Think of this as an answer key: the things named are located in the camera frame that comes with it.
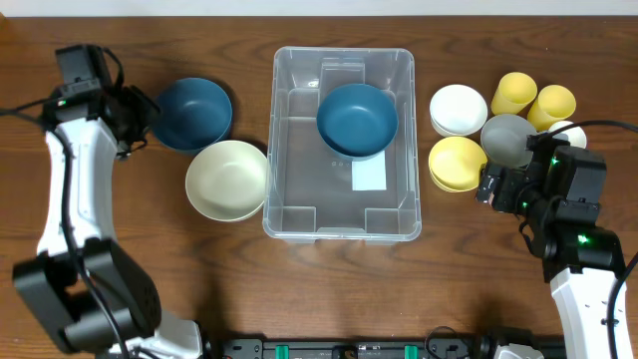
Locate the cream beige bowl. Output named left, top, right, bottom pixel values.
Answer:
left=185, top=140, right=268, bottom=222

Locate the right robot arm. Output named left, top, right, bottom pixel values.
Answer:
left=476, top=134, right=637, bottom=358

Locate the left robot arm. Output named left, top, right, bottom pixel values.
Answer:
left=12, top=44, right=207, bottom=358

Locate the clear plastic storage container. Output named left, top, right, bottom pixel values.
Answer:
left=262, top=46, right=422, bottom=244

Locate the grey small bowl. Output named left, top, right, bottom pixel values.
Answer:
left=480, top=114, right=537, bottom=168

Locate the yellow small bowl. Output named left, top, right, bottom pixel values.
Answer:
left=428, top=137, right=487, bottom=192

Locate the white small bowl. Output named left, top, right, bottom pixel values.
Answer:
left=430, top=84, right=487, bottom=137

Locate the cream white cup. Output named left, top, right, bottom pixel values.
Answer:
left=548, top=121, right=587, bottom=149

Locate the yellow cup far left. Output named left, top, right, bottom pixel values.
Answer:
left=490, top=72, right=537, bottom=115

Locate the yellow cup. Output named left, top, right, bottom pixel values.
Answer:
left=490, top=72, right=537, bottom=115
left=527, top=85, right=576, bottom=132

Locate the yellow cup far right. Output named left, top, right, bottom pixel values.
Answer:
left=527, top=85, right=576, bottom=132

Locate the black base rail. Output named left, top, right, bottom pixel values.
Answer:
left=221, top=326, right=567, bottom=359

